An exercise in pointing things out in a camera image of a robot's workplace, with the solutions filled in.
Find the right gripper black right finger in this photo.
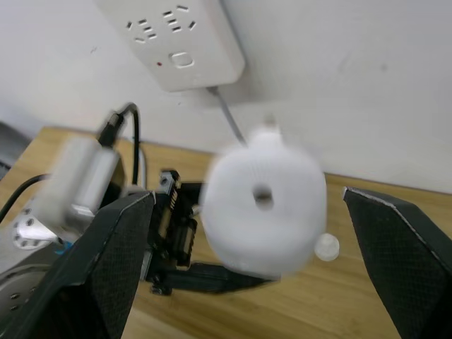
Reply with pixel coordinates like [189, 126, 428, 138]
[341, 186, 452, 339]

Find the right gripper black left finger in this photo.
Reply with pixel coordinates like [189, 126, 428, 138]
[0, 190, 157, 339]

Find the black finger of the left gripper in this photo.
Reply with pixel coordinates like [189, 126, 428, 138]
[180, 182, 211, 208]
[151, 261, 283, 295]

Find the white mosquito repellent heater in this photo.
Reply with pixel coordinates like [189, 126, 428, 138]
[198, 114, 328, 280]

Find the small translucent white bottle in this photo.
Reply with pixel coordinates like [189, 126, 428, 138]
[314, 232, 340, 263]

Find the white power strip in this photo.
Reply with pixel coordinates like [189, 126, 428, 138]
[95, 0, 246, 93]

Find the grey power strip cable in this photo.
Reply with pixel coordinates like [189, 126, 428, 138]
[207, 85, 248, 146]

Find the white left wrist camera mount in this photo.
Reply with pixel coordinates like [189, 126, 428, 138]
[33, 136, 125, 227]

